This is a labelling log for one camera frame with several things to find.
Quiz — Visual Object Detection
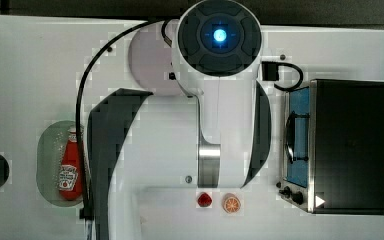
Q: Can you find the red felt ketchup bottle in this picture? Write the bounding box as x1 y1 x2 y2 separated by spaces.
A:
58 127 82 201

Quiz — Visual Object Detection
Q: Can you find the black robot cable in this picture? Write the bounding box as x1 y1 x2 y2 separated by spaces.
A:
75 18 181 221

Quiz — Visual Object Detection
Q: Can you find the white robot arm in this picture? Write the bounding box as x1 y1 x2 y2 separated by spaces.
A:
87 0 271 240

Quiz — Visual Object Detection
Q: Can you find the felt orange slice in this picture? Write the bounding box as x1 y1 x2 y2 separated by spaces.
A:
222 193 241 214

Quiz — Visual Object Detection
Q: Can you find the black toaster oven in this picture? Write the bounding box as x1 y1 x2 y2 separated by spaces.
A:
277 79 384 215

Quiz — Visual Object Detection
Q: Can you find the lilac round plate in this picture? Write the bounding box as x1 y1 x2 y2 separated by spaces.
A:
128 21 183 96

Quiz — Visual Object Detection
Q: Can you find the red felt strawberry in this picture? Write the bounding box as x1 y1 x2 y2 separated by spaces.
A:
197 192 212 208

